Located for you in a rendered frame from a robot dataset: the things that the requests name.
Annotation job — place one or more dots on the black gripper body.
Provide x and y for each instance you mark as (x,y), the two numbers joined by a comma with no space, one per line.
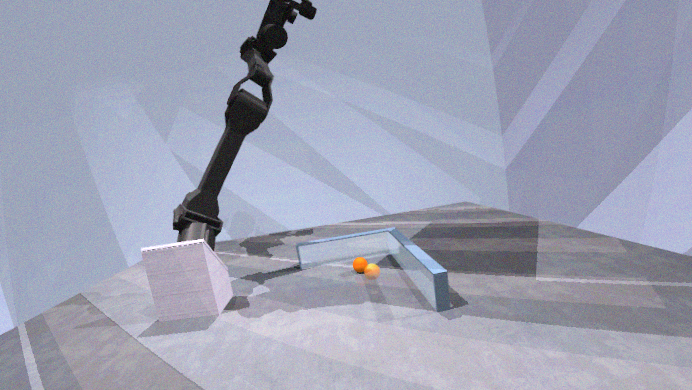
(278,10)

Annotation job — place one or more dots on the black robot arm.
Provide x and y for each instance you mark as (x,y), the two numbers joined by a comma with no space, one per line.
(196,218)

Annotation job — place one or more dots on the clear l-shaped low wall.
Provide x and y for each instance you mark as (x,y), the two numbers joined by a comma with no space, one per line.
(439,273)

